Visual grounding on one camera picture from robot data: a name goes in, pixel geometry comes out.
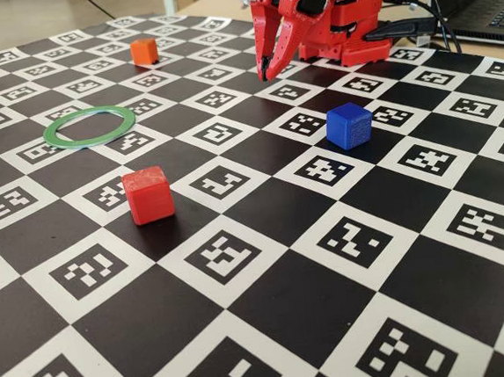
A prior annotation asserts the red cube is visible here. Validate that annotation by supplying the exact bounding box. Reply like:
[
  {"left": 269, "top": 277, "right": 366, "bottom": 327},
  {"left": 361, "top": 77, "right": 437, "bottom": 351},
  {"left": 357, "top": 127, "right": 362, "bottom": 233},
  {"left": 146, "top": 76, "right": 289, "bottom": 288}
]
[{"left": 121, "top": 163, "right": 178, "bottom": 228}]

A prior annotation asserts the black white marker mat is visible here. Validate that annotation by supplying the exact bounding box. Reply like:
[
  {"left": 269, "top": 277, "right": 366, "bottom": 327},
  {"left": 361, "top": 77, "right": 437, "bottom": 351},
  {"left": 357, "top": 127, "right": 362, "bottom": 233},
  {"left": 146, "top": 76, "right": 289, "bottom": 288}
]
[{"left": 0, "top": 0, "right": 504, "bottom": 377}]

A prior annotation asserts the blue cube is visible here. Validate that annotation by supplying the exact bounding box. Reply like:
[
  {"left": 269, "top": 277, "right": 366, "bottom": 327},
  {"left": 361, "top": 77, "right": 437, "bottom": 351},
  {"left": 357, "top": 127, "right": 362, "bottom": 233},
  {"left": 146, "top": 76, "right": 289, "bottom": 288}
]
[{"left": 323, "top": 100, "right": 376, "bottom": 152}]

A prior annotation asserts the orange cube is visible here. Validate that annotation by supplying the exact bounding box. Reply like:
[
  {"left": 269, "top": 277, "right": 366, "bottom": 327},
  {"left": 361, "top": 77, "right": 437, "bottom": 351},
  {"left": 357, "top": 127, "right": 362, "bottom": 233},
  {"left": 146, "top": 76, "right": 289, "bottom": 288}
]
[{"left": 128, "top": 36, "right": 161, "bottom": 68}]

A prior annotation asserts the green ring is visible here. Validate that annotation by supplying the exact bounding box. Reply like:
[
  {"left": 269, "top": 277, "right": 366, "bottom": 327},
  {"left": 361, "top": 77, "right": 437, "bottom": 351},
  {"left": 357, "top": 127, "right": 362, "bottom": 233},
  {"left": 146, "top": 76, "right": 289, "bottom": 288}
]
[{"left": 40, "top": 103, "right": 140, "bottom": 154}]

